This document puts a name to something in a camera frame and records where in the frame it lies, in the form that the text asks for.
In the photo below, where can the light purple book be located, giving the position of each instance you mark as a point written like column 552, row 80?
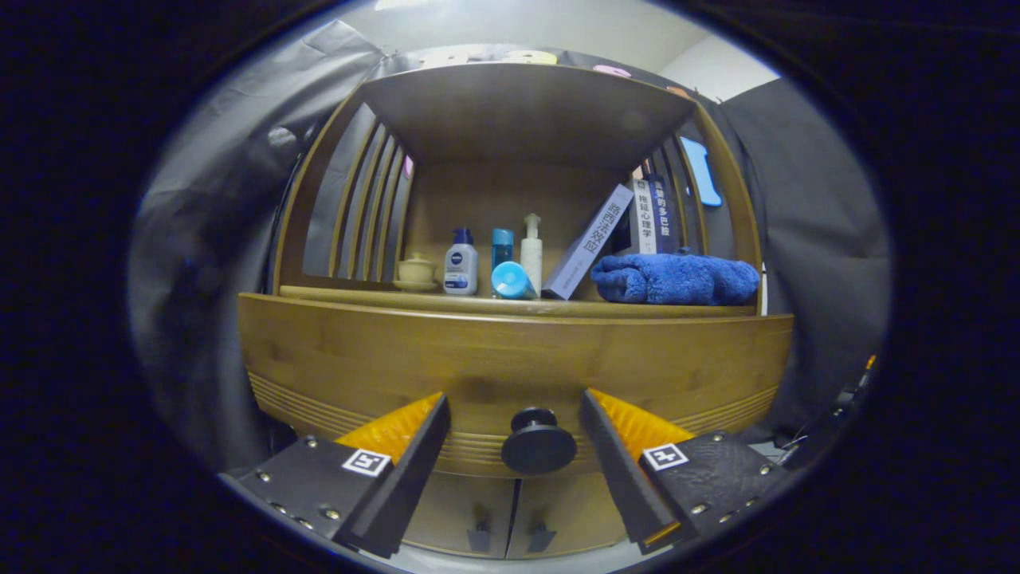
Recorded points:
column 586, row 247

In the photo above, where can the white spine book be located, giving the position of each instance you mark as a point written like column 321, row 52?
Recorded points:
column 644, row 219

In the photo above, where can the small beige lidded cup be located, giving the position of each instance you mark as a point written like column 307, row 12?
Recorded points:
column 416, row 273

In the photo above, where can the translucent blue bottle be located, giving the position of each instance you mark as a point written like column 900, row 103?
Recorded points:
column 502, row 247

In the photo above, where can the white bottle with blue cap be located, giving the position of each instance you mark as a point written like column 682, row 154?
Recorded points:
column 460, row 267

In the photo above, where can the wooden cabinet door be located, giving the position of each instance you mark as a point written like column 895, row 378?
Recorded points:
column 462, row 510
column 574, row 510

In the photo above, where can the dark blue book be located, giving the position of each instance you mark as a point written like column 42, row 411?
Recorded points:
column 664, row 215

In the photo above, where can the folded blue towel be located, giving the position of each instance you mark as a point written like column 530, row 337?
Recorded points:
column 677, row 279

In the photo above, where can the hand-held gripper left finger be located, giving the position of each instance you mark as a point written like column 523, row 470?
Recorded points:
column 414, row 478

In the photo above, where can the wooden drawer with black knob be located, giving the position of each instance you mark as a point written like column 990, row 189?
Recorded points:
column 478, row 359

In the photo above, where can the wooden countertop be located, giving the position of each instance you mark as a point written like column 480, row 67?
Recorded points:
column 374, row 296

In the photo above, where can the white pump bottle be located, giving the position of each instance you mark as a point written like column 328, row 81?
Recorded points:
column 531, row 255

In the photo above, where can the white and blue tube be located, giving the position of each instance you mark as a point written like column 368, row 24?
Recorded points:
column 514, row 281

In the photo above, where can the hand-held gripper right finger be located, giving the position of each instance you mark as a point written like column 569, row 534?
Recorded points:
column 617, row 470

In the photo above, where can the wooden cabinet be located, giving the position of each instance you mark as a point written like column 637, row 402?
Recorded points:
column 518, row 112

